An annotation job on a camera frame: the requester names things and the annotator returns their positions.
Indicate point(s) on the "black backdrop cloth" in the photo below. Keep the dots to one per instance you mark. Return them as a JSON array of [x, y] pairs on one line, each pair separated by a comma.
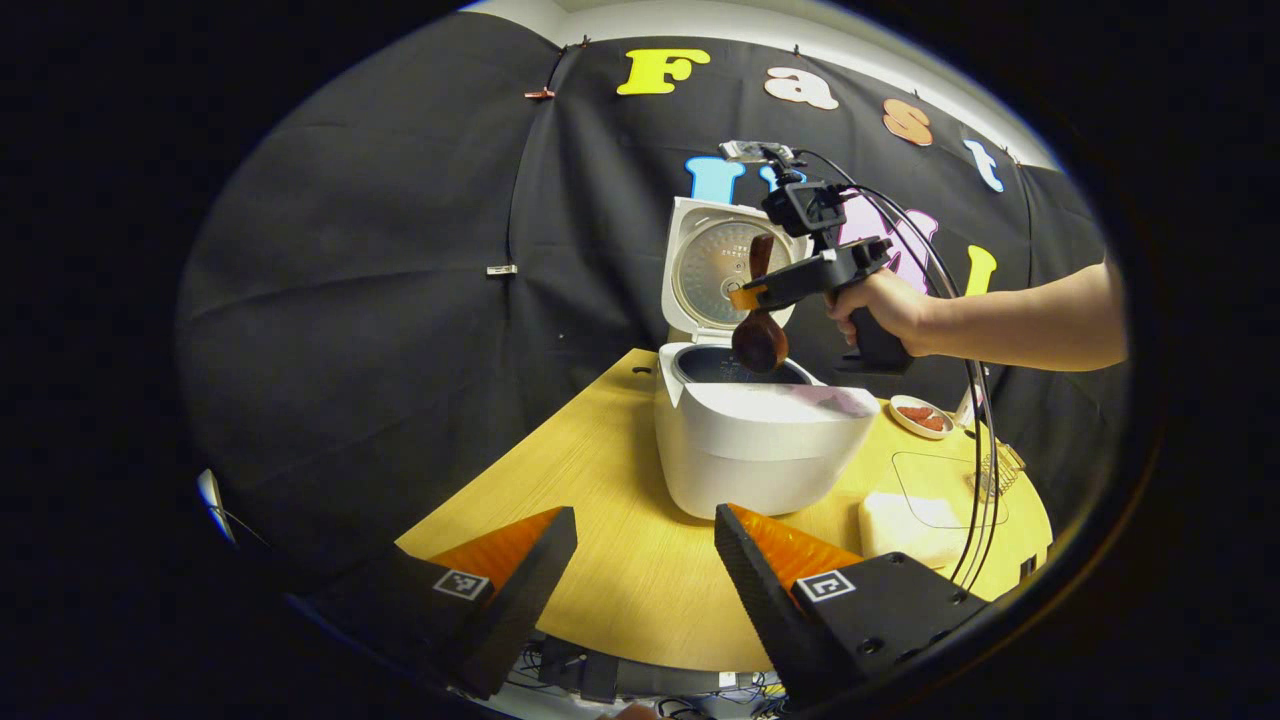
[[350, 300]]

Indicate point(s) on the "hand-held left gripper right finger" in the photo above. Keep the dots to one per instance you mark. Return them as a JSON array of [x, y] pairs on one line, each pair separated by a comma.
[[770, 620]]

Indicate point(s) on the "white rice cooker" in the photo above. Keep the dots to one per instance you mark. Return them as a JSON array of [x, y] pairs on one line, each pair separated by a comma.
[[760, 460]]

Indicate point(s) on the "dark box under table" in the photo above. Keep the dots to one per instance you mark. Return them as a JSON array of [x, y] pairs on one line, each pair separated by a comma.
[[580, 675]]

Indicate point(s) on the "white round plate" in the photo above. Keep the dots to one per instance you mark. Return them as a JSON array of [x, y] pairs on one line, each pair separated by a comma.
[[905, 425]]

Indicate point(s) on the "brown wooden spoon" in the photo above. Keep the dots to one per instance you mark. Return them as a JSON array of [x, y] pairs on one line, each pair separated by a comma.
[[760, 345]]

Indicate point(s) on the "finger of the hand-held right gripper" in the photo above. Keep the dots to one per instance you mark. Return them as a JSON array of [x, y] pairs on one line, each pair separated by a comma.
[[790, 285]]

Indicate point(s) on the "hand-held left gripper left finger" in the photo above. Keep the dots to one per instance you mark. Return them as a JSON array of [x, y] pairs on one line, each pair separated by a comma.
[[530, 610]]

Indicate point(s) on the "red meat slice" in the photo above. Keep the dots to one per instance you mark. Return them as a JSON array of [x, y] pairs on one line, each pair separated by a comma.
[[932, 423], [914, 412]]

